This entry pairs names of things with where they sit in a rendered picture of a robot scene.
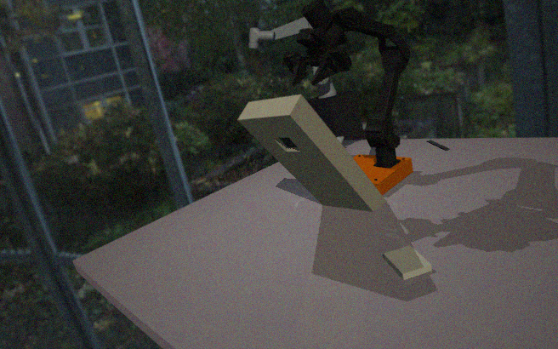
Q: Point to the beige flat panel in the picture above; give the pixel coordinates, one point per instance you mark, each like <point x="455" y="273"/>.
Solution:
<point x="293" y="132"/>

